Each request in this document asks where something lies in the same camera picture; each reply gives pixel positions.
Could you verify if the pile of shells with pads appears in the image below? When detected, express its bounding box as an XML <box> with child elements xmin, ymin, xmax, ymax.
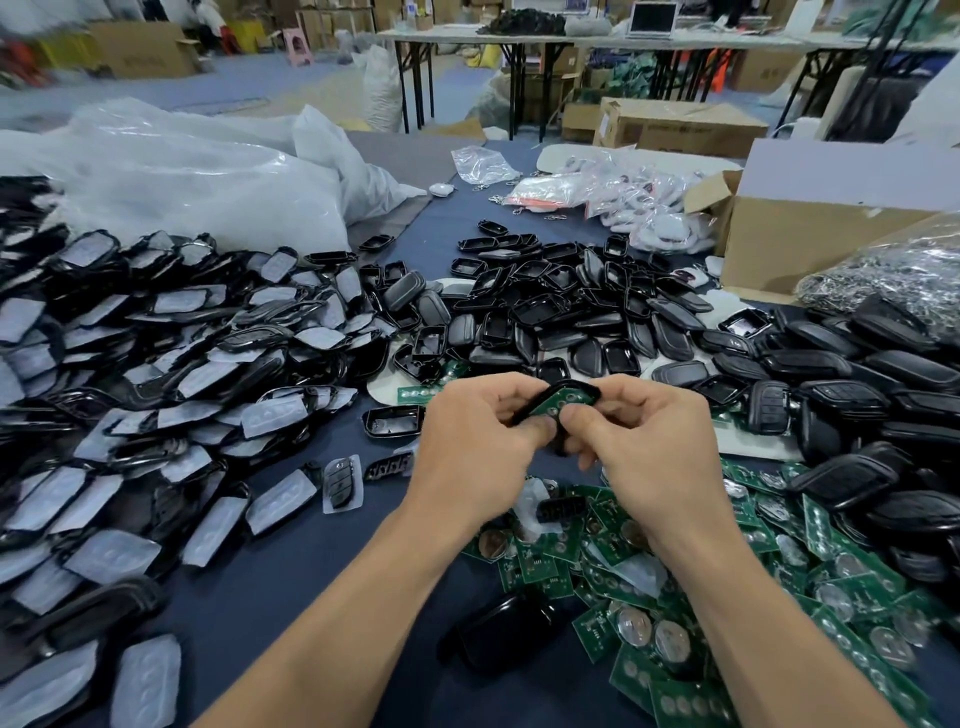
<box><xmin>0</xmin><ymin>177</ymin><xmax>407</xmax><ymax>728</ymax></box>

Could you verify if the small green circuit board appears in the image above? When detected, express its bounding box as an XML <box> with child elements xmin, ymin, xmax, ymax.
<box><xmin>528</xmin><ymin>387</ymin><xmax>599</xmax><ymax>422</ymax></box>

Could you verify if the tan cardboard box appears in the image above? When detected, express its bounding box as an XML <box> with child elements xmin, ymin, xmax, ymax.
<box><xmin>87</xmin><ymin>19</ymin><xmax>204</xmax><ymax>80</ymax></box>

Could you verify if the pile of assembled black fobs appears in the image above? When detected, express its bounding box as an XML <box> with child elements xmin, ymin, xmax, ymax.
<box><xmin>757</xmin><ymin>292</ymin><xmax>960</xmax><ymax>602</ymax></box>

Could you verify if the black metal table frame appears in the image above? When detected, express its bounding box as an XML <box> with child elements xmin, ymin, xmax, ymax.
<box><xmin>387</xmin><ymin>30</ymin><xmax>579</xmax><ymax>140</ymax></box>

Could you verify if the white sack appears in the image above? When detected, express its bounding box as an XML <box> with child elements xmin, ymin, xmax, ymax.
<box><xmin>357</xmin><ymin>45</ymin><xmax>407</xmax><ymax>134</ymax></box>

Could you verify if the long white table top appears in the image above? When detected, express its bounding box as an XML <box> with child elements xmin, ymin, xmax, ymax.
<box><xmin>375</xmin><ymin>22</ymin><xmax>947</xmax><ymax>53</ymax></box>

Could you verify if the pile of green circuit boards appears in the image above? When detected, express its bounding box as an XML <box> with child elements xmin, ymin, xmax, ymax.
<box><xmin>397</xmin><ymin>360</ymin><xmax>960</xmax><ymax>728</ymax></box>

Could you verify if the small black button strip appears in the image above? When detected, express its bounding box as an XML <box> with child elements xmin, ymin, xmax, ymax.
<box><xmin>364</xmin><ymin>451</ymin><xmax>416</xmax><ymax>483</ymax></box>

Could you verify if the person's left forearm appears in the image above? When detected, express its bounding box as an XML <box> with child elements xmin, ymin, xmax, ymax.
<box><xmin>195</xmin><ymin>510</ymin><xmax>467</xmax><ymax>728</ymax></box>

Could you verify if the person's right forearm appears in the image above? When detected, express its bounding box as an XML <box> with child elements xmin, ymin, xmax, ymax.
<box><xmin>667</xmin><ymin>532</ymin><xmax>947</xmax><ymax>728</ymax></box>

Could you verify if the clear plastic film piece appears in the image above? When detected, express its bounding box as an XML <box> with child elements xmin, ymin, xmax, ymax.
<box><xmin>510</xmin><ymin>477</ymin><xmax>560</xmax><ymax>542</ymax></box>

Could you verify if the heap of black parts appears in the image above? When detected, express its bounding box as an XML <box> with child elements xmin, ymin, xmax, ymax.
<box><xmin>480</xmin><ymin>7</ymin><xmax>572</xmax><ymax>38</ymax></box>

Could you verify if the heap of clear parts bags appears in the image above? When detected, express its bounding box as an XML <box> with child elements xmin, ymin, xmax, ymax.
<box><xmin>585</xmin><ymin>157</ymin><xmax>722</xmax><ymax>257</ymax></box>

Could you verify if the large white plastic bag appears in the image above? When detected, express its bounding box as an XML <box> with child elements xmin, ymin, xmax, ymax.
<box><xmin>0</xmin><ymin>97</ymin><xmax>429</xmax><ymax>257</ymax></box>

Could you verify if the person's right hand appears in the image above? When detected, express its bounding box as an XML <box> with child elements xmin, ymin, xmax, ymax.
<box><xmin>558</xmin><ymin>375</ymin><xmax>747</xmax><ymax>569</ymax></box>

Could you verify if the small crumpled clear plastic bag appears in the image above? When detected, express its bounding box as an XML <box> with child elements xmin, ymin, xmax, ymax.
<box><xmin>450</xmin><ymin>145</ymin><xmax>524</xmax><ymax>189</ymax></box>

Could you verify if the open laptop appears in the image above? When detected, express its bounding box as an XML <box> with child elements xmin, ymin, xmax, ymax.
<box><xmin>627</xmin><ymin>0</ymin><xmax>681</xmax><ymax>38</ymax></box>

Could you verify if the brown cardboard box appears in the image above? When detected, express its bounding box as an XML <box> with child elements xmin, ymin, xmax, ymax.
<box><xmin>597</xmin><ymin>97</ymin><xmax>774</xmax><ymax>162</ymax></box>

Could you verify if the person's left hand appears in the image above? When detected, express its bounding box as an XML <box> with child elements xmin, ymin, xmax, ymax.
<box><xmin>405</xmin><ymin>372</ymin><xmax>560</xmax><ymax>539</ymax></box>

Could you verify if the black rubber button pad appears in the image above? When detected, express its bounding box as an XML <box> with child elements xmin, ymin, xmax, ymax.
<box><xmin>537</xmin><ymin>495</ymin><xmax>590</xmax><ymax>522</ymax></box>

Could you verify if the clear bag with red label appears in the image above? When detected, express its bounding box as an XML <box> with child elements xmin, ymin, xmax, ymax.
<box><xmin>498</xmin><ymin>172</ymin><xmax>594</xmax><ymax>212</ymax></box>

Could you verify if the large open cardboard box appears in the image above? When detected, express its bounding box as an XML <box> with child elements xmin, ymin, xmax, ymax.
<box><xmin>685</xmin><ymin>138</ymin><xmax>960</xmax><ymax>302</ymax></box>

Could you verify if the pile of black shell halves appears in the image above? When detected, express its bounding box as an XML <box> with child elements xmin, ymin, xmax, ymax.
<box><xmin>382</xmin><ymin>217</ymin><xmax>782</xmax><ymax>419</ymax></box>

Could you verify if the clear bag of metal parts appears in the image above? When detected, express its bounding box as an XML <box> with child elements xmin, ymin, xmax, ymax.
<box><xmin>795</xmin><ymin>217</ymin><xmax>960</xmax><ymax>347</ymax></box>

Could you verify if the lone glossy black shell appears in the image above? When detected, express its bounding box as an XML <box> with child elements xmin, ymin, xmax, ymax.
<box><xmin>454</xmin><ymin>589</ymin><xmax>564</xmax><ymax>677</ymax></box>

